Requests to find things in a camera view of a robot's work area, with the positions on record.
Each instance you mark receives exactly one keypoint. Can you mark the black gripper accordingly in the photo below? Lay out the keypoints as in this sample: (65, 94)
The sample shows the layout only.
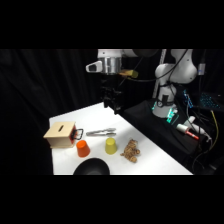
(111, 91)

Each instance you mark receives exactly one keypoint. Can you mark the orange plastic cup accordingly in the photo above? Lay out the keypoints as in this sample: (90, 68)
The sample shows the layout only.
(83, 149)

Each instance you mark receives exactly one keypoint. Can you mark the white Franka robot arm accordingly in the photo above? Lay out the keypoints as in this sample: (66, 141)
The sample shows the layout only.
(178, 71)

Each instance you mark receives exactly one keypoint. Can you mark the yellow plastic cup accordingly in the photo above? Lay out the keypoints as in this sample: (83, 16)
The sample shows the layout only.
(111, 146)

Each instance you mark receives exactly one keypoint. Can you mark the silver metal tongs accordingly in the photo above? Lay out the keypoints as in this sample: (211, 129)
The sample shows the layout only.
(100, 132)

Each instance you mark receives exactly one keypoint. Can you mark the yellow wrist connector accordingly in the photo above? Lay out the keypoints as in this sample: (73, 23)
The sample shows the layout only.
(129, 73)

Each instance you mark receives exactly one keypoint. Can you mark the black robot stand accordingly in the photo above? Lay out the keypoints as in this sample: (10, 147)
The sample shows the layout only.
(150, 125)

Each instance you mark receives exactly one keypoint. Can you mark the plush tiger toy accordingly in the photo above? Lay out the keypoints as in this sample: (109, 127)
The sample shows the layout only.
(131, 151)

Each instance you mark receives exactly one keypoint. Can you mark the wooden box with slot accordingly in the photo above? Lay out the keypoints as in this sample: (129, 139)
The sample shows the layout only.
(59, 134)

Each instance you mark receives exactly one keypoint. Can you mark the silver aluminium pole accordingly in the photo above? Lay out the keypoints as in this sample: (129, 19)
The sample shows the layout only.
(161, 71)

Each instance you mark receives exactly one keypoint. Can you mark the green lit control module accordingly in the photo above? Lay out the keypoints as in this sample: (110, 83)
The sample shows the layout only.
(172, 115)

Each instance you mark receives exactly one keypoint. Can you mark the black bowl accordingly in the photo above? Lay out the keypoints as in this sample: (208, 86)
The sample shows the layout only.
(92, 167)

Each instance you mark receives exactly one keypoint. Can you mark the white cylinder with red tip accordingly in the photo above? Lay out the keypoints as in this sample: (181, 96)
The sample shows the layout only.
(186, 130)

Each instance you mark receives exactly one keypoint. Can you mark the black curtain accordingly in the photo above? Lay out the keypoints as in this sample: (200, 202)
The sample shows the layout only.
(26, 86)

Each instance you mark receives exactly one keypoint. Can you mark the small white adapter box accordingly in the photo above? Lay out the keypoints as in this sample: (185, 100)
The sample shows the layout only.
(201, 69)

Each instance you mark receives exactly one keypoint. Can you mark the black laptop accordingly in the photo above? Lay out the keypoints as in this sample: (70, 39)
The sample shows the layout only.
(209, 101)

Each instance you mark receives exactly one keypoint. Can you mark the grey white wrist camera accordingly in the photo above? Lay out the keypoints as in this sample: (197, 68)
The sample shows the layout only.
(94, 66)

